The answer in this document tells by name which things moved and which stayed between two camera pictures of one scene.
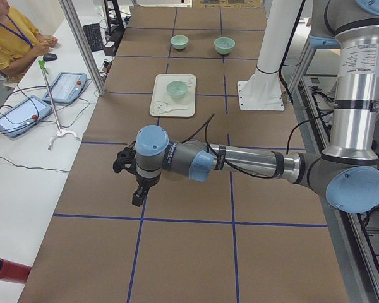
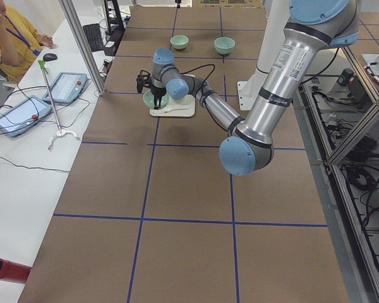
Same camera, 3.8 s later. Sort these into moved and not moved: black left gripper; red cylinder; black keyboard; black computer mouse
Moved: black left gripper
Not moved: red cylinder; black keyboard; black computer mouse
